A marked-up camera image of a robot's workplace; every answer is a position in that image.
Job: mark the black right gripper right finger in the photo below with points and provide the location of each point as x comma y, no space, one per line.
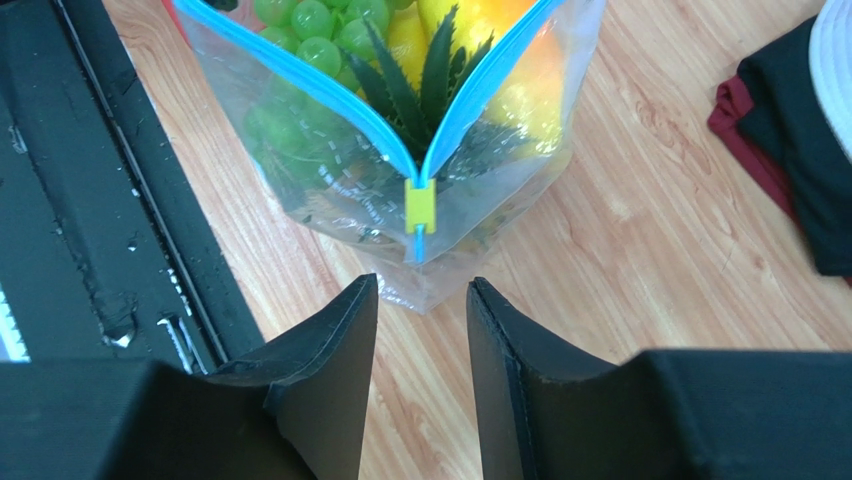
547,409

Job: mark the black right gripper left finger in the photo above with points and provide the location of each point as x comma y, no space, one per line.
294,408

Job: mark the clear zip top bag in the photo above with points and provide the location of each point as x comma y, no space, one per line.
429,229

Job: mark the green toy grapes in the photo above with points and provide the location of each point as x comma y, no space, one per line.
294,137

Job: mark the orange toy mango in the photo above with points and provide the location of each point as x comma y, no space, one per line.
514,77

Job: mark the yellow toy lemon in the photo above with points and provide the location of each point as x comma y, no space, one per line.
408,44

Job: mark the orange toy pineapple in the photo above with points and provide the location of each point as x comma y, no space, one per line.
416,112

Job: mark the dark red folded cloth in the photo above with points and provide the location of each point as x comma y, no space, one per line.
732,103

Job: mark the black folded cloth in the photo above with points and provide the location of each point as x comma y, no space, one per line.
787,123

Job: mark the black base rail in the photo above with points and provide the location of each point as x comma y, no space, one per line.
105,251

